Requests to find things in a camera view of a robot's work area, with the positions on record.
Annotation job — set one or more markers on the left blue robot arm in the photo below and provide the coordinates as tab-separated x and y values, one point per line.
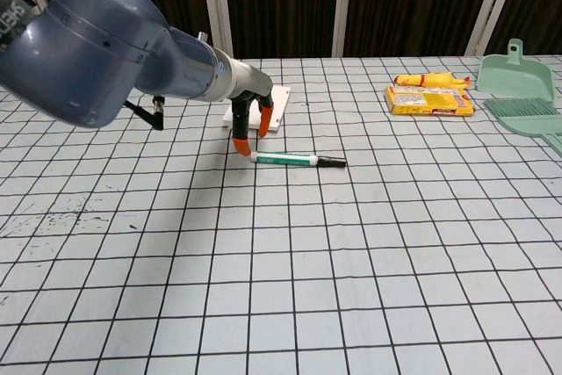
88	54

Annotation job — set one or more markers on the black pen cap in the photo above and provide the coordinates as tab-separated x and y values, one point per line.
333	161

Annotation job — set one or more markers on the white rectangular board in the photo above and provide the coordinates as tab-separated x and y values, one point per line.
278	105

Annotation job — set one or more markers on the green plastic dustpan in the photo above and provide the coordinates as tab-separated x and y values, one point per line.
513	78

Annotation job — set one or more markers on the green hand brush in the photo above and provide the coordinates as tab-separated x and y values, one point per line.
524	118

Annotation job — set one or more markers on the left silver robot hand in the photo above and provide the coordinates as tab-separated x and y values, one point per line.
259	83

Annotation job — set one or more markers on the yellow rubber chicken toy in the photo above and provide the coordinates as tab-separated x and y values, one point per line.
428	79

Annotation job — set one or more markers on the light blue checkered tablecloth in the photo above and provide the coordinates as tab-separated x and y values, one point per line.
281	261

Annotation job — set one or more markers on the yellow snack package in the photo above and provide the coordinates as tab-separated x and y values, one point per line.
428	100

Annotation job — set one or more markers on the white green marker body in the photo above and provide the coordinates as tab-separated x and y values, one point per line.
283	158

